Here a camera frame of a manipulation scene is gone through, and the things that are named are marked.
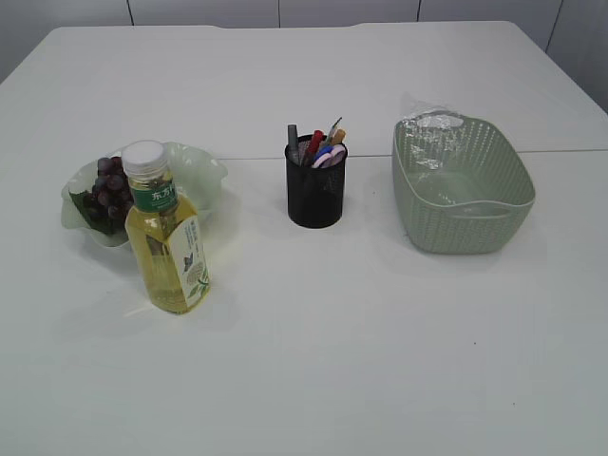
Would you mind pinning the pale green wavy glass plate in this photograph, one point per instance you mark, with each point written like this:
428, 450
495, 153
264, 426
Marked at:
197, 175

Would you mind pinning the silver glitter pen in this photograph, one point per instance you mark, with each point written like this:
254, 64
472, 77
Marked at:
293, 144

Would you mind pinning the pale green woven basket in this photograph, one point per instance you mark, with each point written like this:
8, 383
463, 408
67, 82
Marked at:
498, 194

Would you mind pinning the gold glitter pen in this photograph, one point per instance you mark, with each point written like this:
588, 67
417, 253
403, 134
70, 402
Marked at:
337, 137

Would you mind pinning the clear plastic ruler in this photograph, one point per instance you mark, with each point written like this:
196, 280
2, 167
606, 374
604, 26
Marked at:
329, 137

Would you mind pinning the blue scissors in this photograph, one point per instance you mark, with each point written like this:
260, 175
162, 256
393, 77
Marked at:
322, 155

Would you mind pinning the yellow tea bottle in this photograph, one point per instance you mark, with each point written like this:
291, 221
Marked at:
164, 231

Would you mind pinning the purple grape bunch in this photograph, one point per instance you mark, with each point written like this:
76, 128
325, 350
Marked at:
106, 204

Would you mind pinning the pink scissors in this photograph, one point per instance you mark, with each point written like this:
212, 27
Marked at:
338, 154

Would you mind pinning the clear plastic sheet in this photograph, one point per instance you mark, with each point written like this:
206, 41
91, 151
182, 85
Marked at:
433, 136

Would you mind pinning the black mesh pen holder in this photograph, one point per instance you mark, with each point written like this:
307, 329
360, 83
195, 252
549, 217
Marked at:
314, 195

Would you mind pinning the red glitter pen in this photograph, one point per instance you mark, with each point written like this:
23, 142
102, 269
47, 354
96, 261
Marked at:
316, 140

